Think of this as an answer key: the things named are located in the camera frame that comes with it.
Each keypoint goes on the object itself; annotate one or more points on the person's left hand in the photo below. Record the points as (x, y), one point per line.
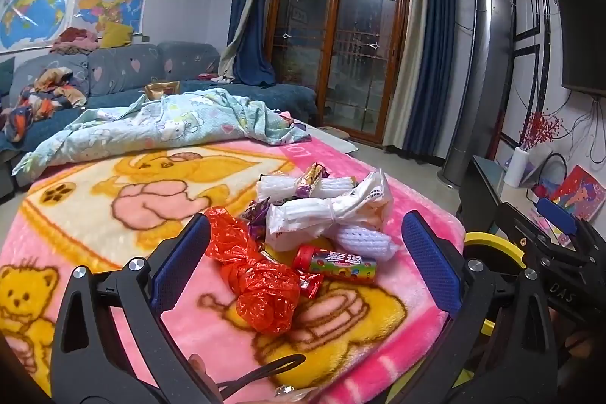
(291, 395)

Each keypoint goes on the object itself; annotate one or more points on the pile of clothes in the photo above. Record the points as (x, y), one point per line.
(75, 39)

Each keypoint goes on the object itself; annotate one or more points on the blue purple snack wrapper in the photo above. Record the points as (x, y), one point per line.
(258, 214)

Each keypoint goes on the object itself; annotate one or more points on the blue curtain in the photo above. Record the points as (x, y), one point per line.
(431, 30)
(253, 30)

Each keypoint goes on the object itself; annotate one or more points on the world map poster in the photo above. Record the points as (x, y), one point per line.
(33, 18)

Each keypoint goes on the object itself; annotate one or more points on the red plastic bag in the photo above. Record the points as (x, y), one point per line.
(255, 285)

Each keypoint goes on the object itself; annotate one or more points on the small red candy wrapper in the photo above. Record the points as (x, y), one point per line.
(310, 284)

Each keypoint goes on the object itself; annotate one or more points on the blue sofa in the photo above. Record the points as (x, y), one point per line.
(128, 68)

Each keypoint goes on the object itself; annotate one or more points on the white picture board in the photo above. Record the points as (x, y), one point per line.
(535, 169)

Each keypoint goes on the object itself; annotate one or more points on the colourful crumpled cloth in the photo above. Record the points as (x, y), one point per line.
(42, 96)

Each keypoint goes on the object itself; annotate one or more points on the dark red cloth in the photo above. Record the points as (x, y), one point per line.
(542, 190)

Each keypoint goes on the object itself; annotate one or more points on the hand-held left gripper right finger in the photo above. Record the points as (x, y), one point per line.
(431, 266)

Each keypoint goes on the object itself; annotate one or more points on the beige curtain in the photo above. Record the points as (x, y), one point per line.
(409, 53)
(236, 39)

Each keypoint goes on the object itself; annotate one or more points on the silver tower air conditioner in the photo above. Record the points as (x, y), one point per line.
(483, 77)

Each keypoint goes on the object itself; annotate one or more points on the wooden sliding glass door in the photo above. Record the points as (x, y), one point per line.
(331, 30)

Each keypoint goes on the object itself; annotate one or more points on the white ribbed vase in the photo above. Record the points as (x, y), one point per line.
(515, 167)

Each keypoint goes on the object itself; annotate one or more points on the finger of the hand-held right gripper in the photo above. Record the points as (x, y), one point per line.
(535, 236)
(556, 210)

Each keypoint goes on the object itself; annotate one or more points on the black round hoop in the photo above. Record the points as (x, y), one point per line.
(566, 165)

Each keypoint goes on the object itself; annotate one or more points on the white printed plastic bag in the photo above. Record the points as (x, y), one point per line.
(367, 200)

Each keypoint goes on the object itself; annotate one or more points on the colourful painting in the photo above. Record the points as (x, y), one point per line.
(582, 193)

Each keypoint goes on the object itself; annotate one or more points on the television cabinet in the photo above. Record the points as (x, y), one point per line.
(487, 177)

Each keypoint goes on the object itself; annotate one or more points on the yellow pillow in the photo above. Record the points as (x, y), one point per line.
(116, 36)

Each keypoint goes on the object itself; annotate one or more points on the golden gift bag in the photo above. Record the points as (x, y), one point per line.
(161, 90)

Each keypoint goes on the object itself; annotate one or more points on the purple yellow snack wrapper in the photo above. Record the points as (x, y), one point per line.
(310, 179)

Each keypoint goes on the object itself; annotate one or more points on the person's right hand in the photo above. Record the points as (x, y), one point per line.
(584, 342)

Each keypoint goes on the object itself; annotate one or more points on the light blue printed blanket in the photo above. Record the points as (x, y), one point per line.
(165, 124)

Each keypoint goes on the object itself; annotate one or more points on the pink printed blanket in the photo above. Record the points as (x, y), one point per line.
(402, 195)

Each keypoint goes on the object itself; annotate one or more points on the large white foam net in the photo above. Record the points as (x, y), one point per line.
(303, 222)

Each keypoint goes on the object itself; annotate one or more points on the red candy tube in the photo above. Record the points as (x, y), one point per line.
(341, 264)

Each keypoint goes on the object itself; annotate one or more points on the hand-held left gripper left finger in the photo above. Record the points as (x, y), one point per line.
(182, 264)

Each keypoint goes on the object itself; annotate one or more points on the wall television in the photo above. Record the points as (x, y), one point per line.
(582, 20)

